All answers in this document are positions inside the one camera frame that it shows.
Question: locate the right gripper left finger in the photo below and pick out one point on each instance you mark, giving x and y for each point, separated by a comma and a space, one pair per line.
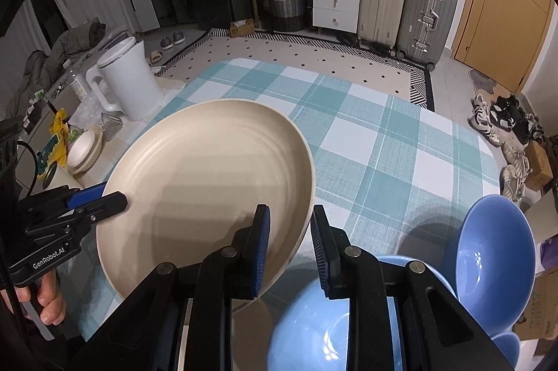
236, 271

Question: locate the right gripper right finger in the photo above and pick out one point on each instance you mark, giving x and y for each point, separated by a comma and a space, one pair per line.
345, 270

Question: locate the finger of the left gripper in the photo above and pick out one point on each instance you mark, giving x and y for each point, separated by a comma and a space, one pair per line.
100, 209
85, 196

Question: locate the blue bowl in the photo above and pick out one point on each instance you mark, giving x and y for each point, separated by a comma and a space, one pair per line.
490, 263
312, 332
508, 344

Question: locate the cream plate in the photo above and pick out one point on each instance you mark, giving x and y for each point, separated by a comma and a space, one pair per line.
196, 177

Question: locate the person's left hand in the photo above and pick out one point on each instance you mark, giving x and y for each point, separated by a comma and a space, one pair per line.
49, 297

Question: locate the small cream lidded bowl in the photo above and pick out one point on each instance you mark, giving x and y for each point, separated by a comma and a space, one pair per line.
85, 150

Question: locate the checkered teal tablecloth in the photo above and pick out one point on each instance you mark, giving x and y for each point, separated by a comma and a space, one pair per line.
396, 177

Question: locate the clear plastic bottle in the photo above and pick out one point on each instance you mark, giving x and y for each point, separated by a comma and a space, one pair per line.
76, 80

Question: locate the white electric kettle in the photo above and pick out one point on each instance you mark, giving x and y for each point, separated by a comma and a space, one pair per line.
123, 82

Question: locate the green printed cardboard box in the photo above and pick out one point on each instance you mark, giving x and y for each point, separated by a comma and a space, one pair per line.
539, 319

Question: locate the small brown cardboard box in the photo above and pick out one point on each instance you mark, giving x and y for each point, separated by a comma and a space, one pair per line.
540, 170

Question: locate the woven laundry basket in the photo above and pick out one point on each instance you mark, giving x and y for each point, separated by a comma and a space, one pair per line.
288, 15

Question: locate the silver suitcase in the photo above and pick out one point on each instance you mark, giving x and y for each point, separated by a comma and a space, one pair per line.
423, 30

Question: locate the wooden door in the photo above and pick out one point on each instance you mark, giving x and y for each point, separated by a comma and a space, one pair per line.
502, 39

